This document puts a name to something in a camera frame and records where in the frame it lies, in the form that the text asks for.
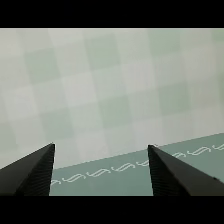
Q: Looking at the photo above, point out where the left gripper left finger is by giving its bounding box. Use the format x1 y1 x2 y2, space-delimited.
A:
0 142 56 197

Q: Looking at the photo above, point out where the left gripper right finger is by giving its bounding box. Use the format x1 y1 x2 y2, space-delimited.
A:
147 144 224 197

